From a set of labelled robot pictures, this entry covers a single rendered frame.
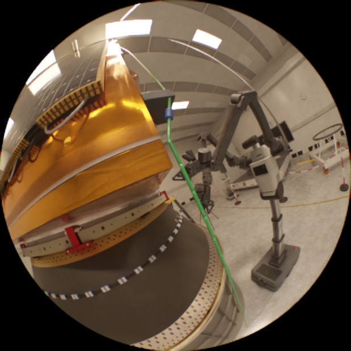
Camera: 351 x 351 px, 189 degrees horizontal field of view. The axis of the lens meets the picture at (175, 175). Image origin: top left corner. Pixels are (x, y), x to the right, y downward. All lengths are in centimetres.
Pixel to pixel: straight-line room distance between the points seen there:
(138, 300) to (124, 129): 52
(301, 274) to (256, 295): 67
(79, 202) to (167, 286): 45
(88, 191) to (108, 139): 8
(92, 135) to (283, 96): 766
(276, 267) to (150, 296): 150
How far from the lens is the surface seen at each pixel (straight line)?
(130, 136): 16
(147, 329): 56
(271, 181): 96
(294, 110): 749
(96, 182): 16
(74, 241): 46
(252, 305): 179
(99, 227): 45
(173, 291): 53
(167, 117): 19
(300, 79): 790
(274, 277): 165
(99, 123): 20
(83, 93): 25
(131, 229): 53
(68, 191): 19
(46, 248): 57
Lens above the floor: 173
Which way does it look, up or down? 6 degrees up
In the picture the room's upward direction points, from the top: 25 degrees counter-clockwise
